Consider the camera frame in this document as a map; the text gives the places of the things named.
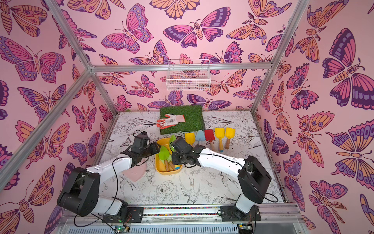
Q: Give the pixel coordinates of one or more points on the yellow plastic storage box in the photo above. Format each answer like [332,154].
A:
[174,168]

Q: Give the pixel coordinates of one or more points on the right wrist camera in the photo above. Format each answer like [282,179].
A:
[179,145]

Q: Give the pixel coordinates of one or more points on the white wire basket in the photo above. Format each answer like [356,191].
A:
[188,75]

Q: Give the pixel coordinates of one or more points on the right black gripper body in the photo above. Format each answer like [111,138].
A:
[177,158]

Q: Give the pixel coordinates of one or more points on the light blue trowel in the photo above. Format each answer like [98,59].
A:
[200,136]

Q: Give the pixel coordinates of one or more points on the white orange gardening glove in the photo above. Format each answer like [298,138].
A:
[170,121]

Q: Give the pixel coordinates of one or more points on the green artificial grass mat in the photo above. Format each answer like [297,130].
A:
[188,118]

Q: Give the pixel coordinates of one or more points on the green trowel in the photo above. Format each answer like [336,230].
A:
[171,140]
[164,157]

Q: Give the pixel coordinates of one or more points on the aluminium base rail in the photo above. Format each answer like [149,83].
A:
[192,219]

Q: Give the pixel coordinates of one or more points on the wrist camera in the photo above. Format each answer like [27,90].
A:
[141,141]
[179,145]

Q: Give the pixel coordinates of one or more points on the yellow shovel blue-tipped handle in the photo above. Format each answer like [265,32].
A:
[190,138]

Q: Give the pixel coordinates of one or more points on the red shovel wooden handle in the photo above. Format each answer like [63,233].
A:
[210,138]

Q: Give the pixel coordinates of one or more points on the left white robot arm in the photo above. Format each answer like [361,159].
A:
[80,194]

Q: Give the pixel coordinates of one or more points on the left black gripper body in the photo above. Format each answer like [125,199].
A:
[150,150]

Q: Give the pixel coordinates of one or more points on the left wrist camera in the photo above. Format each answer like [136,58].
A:
[141,141]

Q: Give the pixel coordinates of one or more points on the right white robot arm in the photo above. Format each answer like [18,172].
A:
[253,178]

